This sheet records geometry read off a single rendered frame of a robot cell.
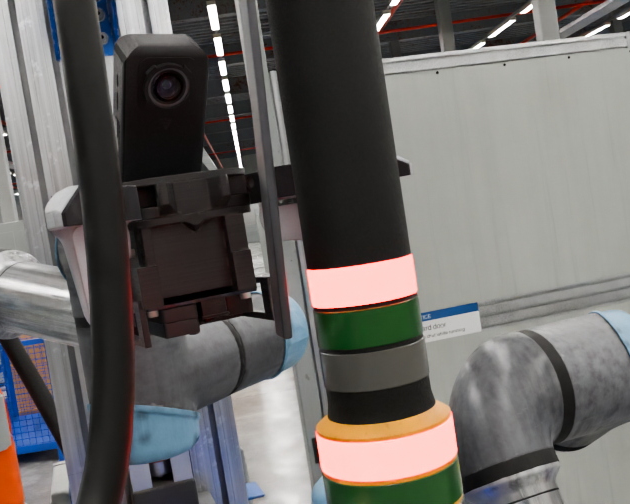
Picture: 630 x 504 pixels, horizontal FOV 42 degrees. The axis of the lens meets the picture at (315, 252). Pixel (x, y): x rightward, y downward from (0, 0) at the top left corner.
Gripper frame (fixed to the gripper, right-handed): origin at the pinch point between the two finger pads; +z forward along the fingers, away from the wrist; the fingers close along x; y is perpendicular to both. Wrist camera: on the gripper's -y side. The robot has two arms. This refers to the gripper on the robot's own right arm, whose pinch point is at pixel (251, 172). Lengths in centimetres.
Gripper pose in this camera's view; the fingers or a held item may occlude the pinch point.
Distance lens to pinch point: 32.9
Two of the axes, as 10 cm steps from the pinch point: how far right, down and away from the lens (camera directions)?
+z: 4.2, -0.2, -9.1
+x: -9.0, 1.7, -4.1
